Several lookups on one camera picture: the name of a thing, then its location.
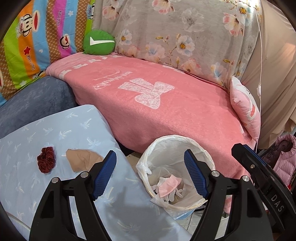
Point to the pink puffer jacket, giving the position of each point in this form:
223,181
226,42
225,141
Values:
281,157

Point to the beige curtain fabric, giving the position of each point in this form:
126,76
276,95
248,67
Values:
270,74

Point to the finger of the black right gripper das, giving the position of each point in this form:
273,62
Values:
276,196

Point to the colourful monkey cartoon pillow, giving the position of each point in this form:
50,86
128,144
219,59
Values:
42,33

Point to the grey floral bed sheet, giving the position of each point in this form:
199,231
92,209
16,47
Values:
213,40

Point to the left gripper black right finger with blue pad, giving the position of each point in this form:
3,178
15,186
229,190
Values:
247,218

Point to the tan nylon sock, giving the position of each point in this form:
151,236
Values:
82,160

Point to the blue-grey plush cushion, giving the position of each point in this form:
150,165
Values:
42,98

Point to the pink cartoon small pillow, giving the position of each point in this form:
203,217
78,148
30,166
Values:
246,108

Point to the white-lined trash bin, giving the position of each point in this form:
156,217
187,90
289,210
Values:
165,157

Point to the pink towel blanket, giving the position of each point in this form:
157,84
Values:
143,101

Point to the white small cloth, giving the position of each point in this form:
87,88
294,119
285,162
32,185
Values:
171,197

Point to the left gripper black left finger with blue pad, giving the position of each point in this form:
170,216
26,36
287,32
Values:
67,208

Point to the dark red velvet scrunchie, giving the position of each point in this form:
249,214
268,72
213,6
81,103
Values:
46,160

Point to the pink cleaning cloth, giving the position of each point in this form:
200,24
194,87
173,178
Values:
167,185

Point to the green round check-mark pillow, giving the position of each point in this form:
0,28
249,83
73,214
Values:
98,42

